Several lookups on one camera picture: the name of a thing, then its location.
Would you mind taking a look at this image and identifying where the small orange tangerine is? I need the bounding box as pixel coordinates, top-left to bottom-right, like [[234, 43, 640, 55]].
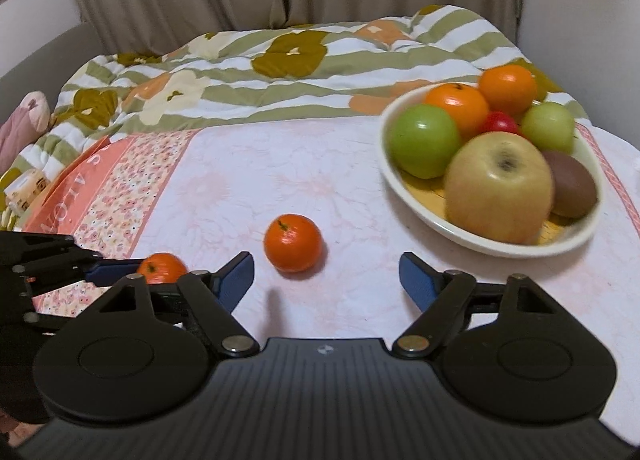
[[137, 252, 188, 285]]

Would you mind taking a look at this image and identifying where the dark orange tangerine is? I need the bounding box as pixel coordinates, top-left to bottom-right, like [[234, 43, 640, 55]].
[[264, 213, 323, 274]]

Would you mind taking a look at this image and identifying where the large green apple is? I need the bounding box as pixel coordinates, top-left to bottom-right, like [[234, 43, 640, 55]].
[[386, 104, 462, 180]]

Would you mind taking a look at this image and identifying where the orange mandarin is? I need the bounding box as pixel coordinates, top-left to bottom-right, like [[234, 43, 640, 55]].
[[423, 83, 490, 139], [477, 64, 538, 118]]

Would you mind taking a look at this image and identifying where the cream and yellow bowl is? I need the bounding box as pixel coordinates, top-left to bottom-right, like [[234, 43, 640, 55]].
[[376, 81, 606, 260]]

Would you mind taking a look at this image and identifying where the yellow apple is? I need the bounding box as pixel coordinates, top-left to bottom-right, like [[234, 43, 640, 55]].
[[444, 132, 554, 245]]

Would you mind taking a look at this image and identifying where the pink floral towel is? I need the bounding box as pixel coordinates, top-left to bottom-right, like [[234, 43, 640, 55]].
[[26, 117, 639, 442]]

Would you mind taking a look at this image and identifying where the pink plush toy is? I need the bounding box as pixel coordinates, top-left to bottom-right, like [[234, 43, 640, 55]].
[[0, 91, 51, 174]]

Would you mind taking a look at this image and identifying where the brown kiwi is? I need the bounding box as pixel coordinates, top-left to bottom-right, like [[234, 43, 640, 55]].
[[542, 150, 598, 219]]

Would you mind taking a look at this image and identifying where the small red fruit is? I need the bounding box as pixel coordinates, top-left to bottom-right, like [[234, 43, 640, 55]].
[[478, 112, 521, 135]]

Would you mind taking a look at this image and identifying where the grey bed headboard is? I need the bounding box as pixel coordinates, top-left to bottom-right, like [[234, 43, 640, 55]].
[[0, 23, 105, 123]]

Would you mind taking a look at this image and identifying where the small green apple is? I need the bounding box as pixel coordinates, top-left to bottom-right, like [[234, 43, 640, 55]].
[[521, 103, 575, 155]]

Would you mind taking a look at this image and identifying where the floral striped comforter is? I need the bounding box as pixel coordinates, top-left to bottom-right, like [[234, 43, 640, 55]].
[[0, 3, 591, 232]]

